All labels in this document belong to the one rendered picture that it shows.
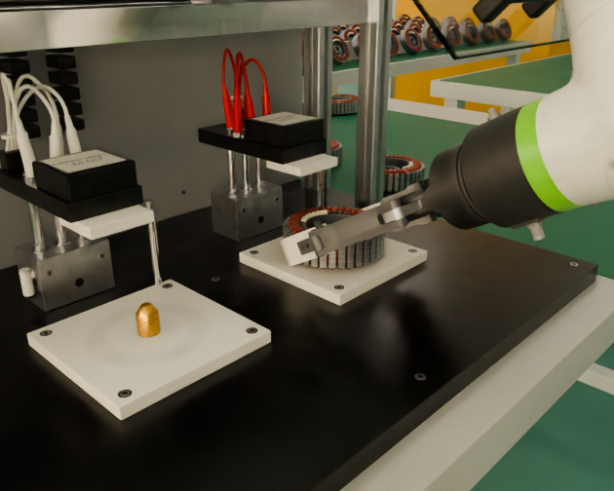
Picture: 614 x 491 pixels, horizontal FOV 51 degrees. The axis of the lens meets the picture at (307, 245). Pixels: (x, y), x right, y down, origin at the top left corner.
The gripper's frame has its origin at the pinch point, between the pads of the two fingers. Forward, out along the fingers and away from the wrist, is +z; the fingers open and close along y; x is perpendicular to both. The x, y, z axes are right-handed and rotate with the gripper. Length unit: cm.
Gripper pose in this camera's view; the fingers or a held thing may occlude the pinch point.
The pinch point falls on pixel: (334, 234)
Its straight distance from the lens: 71.0
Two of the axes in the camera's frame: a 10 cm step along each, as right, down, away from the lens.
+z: -6.3, 2.2, 7.5
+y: 6.9, -2.8, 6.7
